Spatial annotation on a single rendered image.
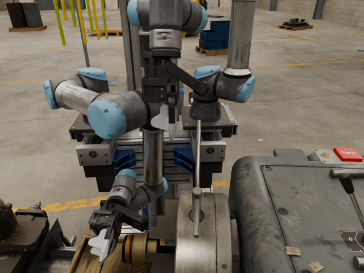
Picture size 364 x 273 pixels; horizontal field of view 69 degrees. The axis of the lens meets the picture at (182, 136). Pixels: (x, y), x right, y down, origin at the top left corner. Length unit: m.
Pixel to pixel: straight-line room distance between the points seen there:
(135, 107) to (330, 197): 0.56
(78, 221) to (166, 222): 1.75
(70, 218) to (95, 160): 1.36
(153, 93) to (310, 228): 0.45
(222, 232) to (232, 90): 0.63
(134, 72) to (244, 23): 0.58
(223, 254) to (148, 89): 0.40
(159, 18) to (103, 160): 0.72
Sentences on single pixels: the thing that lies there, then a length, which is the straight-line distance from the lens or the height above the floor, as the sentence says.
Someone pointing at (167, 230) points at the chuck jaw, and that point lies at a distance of 0.76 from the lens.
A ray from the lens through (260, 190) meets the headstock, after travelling 0.72.
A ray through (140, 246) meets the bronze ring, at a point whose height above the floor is 1.12.
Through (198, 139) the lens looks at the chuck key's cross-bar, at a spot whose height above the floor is 1.35.
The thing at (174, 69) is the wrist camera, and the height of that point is 1.54.
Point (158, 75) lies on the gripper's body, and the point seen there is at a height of 1.53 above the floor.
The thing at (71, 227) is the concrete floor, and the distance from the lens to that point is 2.43.
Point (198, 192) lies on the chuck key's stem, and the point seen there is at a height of 1.32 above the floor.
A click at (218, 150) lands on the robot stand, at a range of 1.15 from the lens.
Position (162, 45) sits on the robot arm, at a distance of 0.61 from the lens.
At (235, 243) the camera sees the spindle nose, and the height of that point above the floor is 1.18.
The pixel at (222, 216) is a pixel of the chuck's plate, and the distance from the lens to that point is 0.66.
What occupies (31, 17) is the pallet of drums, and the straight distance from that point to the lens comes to 12.94.
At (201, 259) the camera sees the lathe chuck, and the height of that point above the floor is 1.20.
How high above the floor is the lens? 1.71
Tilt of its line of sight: 30 degrees down
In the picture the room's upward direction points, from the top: straight up
